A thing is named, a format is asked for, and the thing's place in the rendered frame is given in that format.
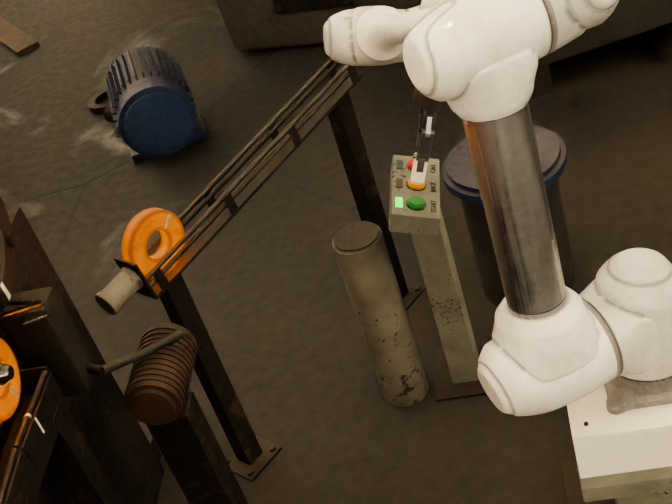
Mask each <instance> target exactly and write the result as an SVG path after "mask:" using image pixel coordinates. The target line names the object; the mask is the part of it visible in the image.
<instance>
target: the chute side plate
mask: <svg viewBox="0 0 672 504"><path fill-rule="evenodd" d="M60 399H62V401H63V403H64V404H65V406H66V408H67V407H68V404H69V403H68V401H67V400H66V398H65V396H64V395H63V393H62V391H61V390H60V388H59V386H58V385H57V383H56V381H55V380H54V378H53V376H52V374H48V377H47V380H46V383H45V385H44V388H43V390H42V393H41V395H40V398H39V401H38V403H37V406H36V409H35V411H34V414H33V416H32V419H31V422H30V424H29V427H28V429H27V433H26V435H25V438H24V440H23V443H22V445H21V448H20V449H21V451H19V454H18V457H17V461H16V465H15V468H14V471H13V474H12V477H11V480H10V484H9V487H8V490H7V494H6V497H5V500H4V504H36V501H37V497H38V493H39V490H40V486H41V483H42V479H43V476H44V473H45V470H46V467H47V464H48V462H49V459H50V456H51V453H52V450H53V447H54V444H55V442H56V439H57V436H58V433H59V431H58V429H57V427H56V426H55V424H54V422H53V418H54V415H55V412H56V409H57V407H58V404H59V401H60ZM35 417H36V418H37V420H38V421H39V423H40V424H41V426H42V428H43V429H44V431H45V432H44V433H43V432H42V430H41V429H40V427H39V425H38V424H37V422H36V421H35Z"/></svg>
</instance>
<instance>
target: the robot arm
mask: <svg viewBox="0 0 672 504"><path fill-rule="evenodd" d="M618 2H619V0H422V1H421V5H419V6H416V7H413V8H410V9H395V8H393V7H389V6H363V7H357V8H355V9H349V10H344V11H341V12H339V13H336V14H334V15H333V16H331V17H329V19H328V21H326V22H325V24H324V27H323V40H324V49H325V52H326V54H327V55H328V56H329V57H330V58H331V59H332V60H334V61H336V62H339V63H342V64H345V65H351V66H382V65H389V64H394V63H399V62H404V64H405V68H406V71H407V73H408V76H409V78H410V79H411V81H412V83H413V84H414V86H415V88H414V95H413V101H414V103H415V105H416V106H418V107H419V129H418V136H417V141H416V145H417V148H416V152H417V153H415V154H413V158H414V160H413V166H412V172H411V178H410V182H411V183H420V184H424V181H425V176H426V170H427V164H428V161H429V155H430V154H431V145H432V140H433V137H434V134H435V128H436V124H437V123H438V117H439V115H438V111H441V110H444V109H445V108H447V107H448V105H449V107H450V108H451V110H452V111H453V112H454V113H456V114H457V115H458V116H459V117H460V118H462V120H463V124H464V128H465V133H466V137H467V141H468V145H469V149H470V154H471V158H472V162H473V166H474V170H475V175H476V179H477V183H478V187H479V191H480V196H481V199H482V201H483V205H484V209H485V214H486V218H487V222H488V226H489V230H490V235H491V239H492V243H493V247H494V252H495V256H496V260H497V264H498V268H499V273H500V277H501V281H502V285H503V289H504V294H505V298H504V299H503V300H502V301H501V303H500V304H499V306H498V307H497V309H496V312H495V316H494V320H495V322H494V327H493V332H492V340H491V341H489V342H488V343H486V344H485V345H484V347H483V349H482V351H481V353H480V356H479V359H478V369H477V374H478V378H479V380H480V383H481V385H482V387H483V389H484V390H485V392H486V394H487V395H488V397H489V398H490V400H491V401H492V402H493V404H494V405H495V406H496V407H497V408H498V409H499V410H500V411H501V412H503V413H506V414H512V415H515V416H532V415H538V414H543V413H547V412H551V411H554V410H556V409H559V408H561V407H563V406H566V405H568V404H570V403H572V402H574V401H576V400H578V399H580V398H582V397H584V396H586V395H588V394H590V393H592V392H593V391H595V390H597V389H598V388H600V387H602V386H603V385H604V386H605V390H606V393H607V401H606V407H607V411H608V412H609V413H610V414H613V415H618V414H622V413H624V412H626V411H629V410H633V409H640V408H646V407H653V406H659V405H666V404H672V264H671V263H670V262H669V261H668V260H667V259H666V258H665V257H664V256H663V255H662V254H660V253H659V252H657V251H654V250H651V249H647V248H631V249H627V250H624V251H622V252H619V253H617V254H615V255H613V256H612V257H611V258H610V259H608V260H607V261H606V262H605V263H604V264H603V265H602V267H601V268H600V269H599V270H598V272H597V274H596V279H595V280H593V281H592V282H591V283H590V284H589V285H588V286H587V287H586V288H585V289H584V290H583V291H582V292H581V293H580V294H579V295H578V294H577V293H576V292H575V291H573V290H572V289H570V288H568V287H567V286H565V283H564V278H563V273H562V268H561V263H560V258H559V253H558V248H557V243H556V238H555V233H554V228H553V223H552V218H551V213H550V208H549V203H548V198H547V193H546V188H545V183H544V178H543V173H542V168H541V163H540V158H539V153H538V148H537V143H536V138H535V133H534V128H533V123H532V118H531V113H530V108H529V103H528V102H529V100H530V97H531V95H532V92H533V89H534V81H535V76H536V72H537V67H538V59H540V58H542V57H544V56H546V55H548V54H550V53H552V52H554V51H555V50H557V49H559V48H561V47H562V46H564V45H566V44H567V43H569V42H571V41H572V40H574V39H575V38H577V37H579V36H580V35H582V34H583V33H584V32H585V30H587V29H590V28H592V27H595V26H598V25H600V24H602V23H603V22H604V21H605V20H606V19H607V18H608V17H609V16H610V15H611V14H612V12H613V11H614V9H615V8H616V6H617V4H618Z"/></svg>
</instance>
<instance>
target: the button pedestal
mask: <svg viewBox="0 0 672 504"><path fill-rule="evenodd" d="M412 159H414V158H413V156H403V155H393V158H392V165H391V178H390V204H389V231H391V232H400V233H410V234H411V237H412V241H413V244H414V248H415V251H416V255H417V258H418V262H419V265H420V269H421V272H422V276H423V279H424V283H425V286H426V290H427V293H428V297H429V300H430V304H431V307H432V311H433V314H434V318H435V321H436V325H437V328H438V332H439V335H440V339H441V342H442V346H443V347H441V348H436V349H435V352H436V401H437V402H439V401H446V400H453V399H460V398H467V397H474V396H481V395H487V394H486V392H485V390H484V389H483V387H482V385H481V383H480V380H479V378H478V374H477V369H478V359H479V356H480V353H481V351H482V349H483V347H484V345H485V344H486V343H488V342H489V341H491V340H487V341H480V342H475V338H474V334H473V330H472V327H471V323H470V319H469V315H468V311H467V307H466V304H465V300H464V296H463V292H462V288H461V284H460V280H459V277H458V273H457V269H456V265H455V261H454V257H453V253H452V250H451V246H450V242H449V238H448V234H447V230H446V226H445V223H444V219H443V215H442V211H441V207H440V171H439V159H432V158H429V161H428V164H427V170H426V176H425V187H424V188H423V189H419V190H416V189H412V188H410V187H409V186H408V184H407V183H408V180H409V179H410V178H411V172H412V170H411V169H410V168H409V167H408V162H409V161H410V160H412ZM397 160H403V161H404V162H403V170H402V169H396V166H397ZM396 178H401V179H403V188H396ZM412 196H419V197H421V198H423V199H424V200H425V206H424V207H423V208H422V209H413V208H411V207H409V206H408V204H407V200H408V198H410V197H412ZM396 197H401V198H403V207H402V208H400V207H395V198H396Z"/></svg>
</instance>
